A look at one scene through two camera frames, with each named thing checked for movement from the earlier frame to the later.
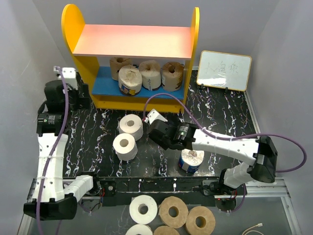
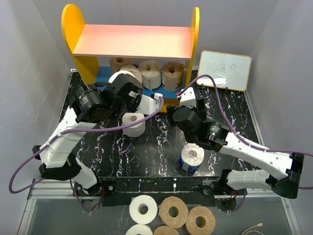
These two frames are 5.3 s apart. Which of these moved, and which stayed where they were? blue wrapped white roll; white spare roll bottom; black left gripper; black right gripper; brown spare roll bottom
Moved: black right gripper; black left gripper
Stayed: white spare roll bottom; brown spare roll bottom; blue wrapped white roll
